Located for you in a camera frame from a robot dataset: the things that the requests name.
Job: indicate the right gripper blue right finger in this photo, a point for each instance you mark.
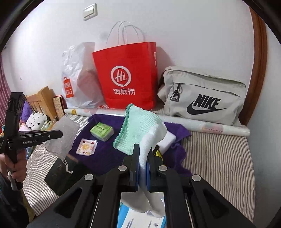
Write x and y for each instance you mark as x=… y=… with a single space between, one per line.
x=151 y=172

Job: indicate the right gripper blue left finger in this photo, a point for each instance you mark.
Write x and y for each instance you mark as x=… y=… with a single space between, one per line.
x=134 y=169

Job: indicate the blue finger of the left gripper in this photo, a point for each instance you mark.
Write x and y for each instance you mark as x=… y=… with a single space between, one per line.
x=50 y=135

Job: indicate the white sponge block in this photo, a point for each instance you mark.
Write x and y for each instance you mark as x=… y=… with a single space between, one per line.
x=166 y=142

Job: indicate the white gloves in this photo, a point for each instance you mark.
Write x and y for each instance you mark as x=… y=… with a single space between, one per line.
x=146 y=129

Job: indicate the fruit pattern wipe packet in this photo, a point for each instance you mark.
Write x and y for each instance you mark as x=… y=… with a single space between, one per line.
x=86 y=147

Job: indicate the blue tissue box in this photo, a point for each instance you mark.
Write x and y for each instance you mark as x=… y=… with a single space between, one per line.
x=128 y=217

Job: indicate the green cassette tissue pack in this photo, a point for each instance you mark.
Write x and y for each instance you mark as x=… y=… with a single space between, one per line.
x=102 y=131

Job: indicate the yellow Adidas pouch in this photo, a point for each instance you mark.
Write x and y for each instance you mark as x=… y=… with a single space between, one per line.
x=157 y=155

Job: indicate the person's left hand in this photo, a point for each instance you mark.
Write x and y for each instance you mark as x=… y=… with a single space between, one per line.
x=19 y=170

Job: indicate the white spotted pillow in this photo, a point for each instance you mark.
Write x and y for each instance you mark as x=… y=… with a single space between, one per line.
x=36 y=121

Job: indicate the purple plush toy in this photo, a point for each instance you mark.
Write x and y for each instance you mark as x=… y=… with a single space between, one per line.
x=26 y=112

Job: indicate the wooden headboard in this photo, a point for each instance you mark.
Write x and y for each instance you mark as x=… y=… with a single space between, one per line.
x=42 y=102

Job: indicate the brown patterned book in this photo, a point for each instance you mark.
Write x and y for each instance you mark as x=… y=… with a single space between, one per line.
x=60 y=105

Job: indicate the dark green tea tin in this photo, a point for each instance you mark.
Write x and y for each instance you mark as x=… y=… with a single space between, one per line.
x=59 y=180

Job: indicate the purple towel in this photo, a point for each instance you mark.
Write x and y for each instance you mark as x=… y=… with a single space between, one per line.
x=107 y=157

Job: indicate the rolled patterned paper tube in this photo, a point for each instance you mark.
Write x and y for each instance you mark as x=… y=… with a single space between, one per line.
x=192 y=125

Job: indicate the white Miniso plastic bag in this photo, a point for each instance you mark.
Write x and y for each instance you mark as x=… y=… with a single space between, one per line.
x=80 y=83

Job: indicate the beige Nike bag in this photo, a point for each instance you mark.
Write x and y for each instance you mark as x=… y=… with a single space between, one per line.
x=192 y=94

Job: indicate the red Hi paper bag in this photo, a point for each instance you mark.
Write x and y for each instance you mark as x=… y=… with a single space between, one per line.
x=128 y=74

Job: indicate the brown wooden door frame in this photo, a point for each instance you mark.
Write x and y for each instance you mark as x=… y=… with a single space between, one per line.
x=258 y=68

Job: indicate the white wall light switch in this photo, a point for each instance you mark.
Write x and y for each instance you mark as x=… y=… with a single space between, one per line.
x=90 y=12

